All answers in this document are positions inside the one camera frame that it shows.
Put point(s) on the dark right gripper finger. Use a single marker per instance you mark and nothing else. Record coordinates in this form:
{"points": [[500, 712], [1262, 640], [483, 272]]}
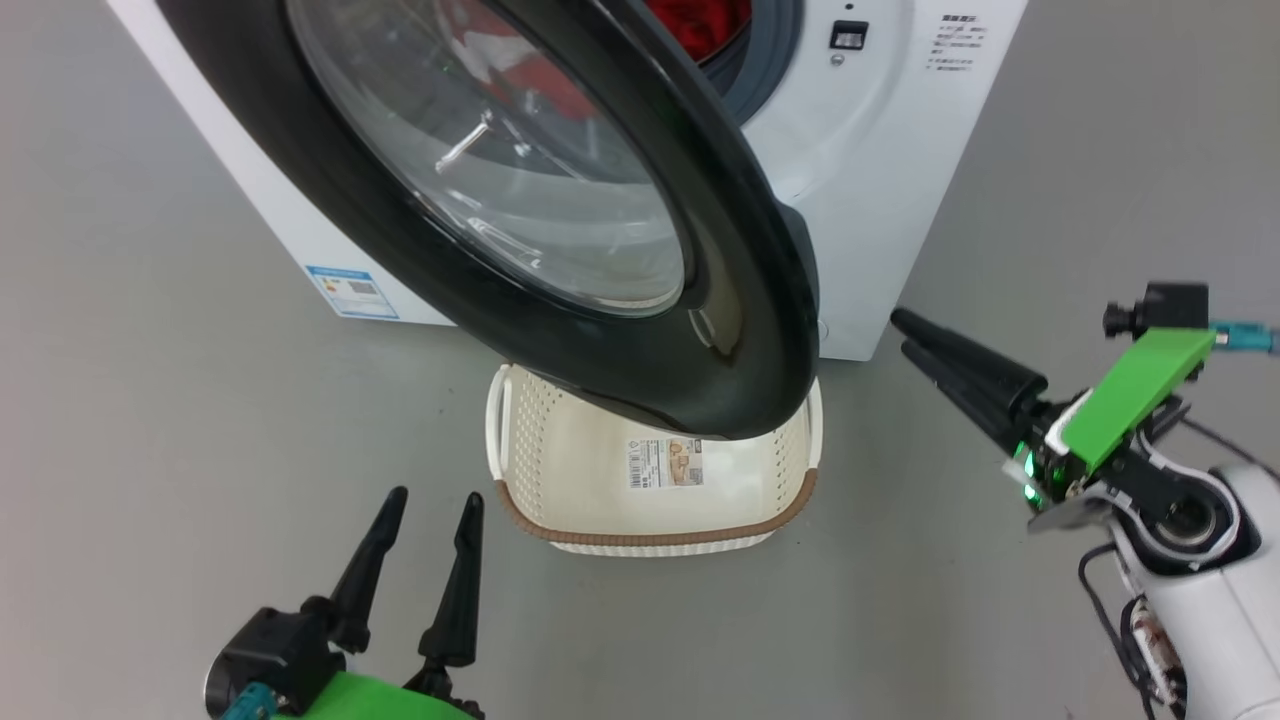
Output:
{"points": [[980, 358], [975, 400]]}

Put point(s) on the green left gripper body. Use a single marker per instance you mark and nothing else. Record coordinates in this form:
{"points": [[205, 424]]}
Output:
{"points": [[370, 700]]}

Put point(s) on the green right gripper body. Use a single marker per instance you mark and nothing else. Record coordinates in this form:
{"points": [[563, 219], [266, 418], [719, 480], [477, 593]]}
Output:
{"points": [[1130, 400]]}

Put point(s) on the grey rubber door gasket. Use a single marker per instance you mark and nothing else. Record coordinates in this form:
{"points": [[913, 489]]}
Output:
{"points": [[765, 60]]}

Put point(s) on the basket product label sticker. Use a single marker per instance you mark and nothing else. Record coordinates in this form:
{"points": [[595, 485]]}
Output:
{"points": [[665, 463]]}

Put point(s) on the red and white garment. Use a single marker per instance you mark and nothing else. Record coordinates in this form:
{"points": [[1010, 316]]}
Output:
{"points": [[700, 25]]}

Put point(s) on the blue energy label sticker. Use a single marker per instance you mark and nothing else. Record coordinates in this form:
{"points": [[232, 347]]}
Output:
{"points": [[352, 292]]}

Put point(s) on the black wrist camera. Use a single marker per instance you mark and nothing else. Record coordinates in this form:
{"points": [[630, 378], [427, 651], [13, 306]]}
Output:
{"points": [[1170, 305], [270, 645]]}

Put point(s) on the white front-load washing machine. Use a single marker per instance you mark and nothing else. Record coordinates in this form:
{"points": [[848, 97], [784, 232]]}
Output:
{"points": [[870, 200]]}

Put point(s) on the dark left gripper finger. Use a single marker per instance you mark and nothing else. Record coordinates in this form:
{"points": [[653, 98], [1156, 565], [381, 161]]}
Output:
{"points": [[458, 600], [365, 570]]}

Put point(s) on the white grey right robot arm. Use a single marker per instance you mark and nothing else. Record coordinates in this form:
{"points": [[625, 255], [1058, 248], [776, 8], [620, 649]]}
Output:
{"points": [[1220, 620]]}

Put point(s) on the printed warning text label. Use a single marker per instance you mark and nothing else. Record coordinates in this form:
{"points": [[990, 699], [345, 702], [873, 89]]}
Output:
{"points": [[956, 45]]}

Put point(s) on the teal left camera connector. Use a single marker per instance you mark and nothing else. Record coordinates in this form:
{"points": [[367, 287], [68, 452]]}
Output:
{"points": [[248, 703]]}

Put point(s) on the black washer door with glass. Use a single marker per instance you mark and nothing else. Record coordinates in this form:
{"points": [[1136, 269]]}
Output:
{"points": [[720, 300]]}

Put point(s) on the cream laundry basket brown rim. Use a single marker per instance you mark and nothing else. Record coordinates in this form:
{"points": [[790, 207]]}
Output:
{"points": [[600, 510]]}

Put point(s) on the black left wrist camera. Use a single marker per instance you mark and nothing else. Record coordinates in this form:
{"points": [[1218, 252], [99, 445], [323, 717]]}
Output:
{"points": [[270, 645]]}

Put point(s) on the black door lock latch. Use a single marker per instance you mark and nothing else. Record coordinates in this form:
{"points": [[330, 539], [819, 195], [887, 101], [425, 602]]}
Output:
{"points": [[848, 35]]}

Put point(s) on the teal right camera connector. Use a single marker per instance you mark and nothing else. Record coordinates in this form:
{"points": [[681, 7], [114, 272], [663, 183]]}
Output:
{"points": [[1245, 336]]}

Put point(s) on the teal camera connector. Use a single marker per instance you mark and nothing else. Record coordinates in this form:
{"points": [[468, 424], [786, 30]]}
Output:
{"points": [[248, 703], [1245, 336]]}

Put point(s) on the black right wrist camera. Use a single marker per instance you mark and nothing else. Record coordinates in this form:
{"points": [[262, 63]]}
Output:
{"points": [[1170, 305]]}

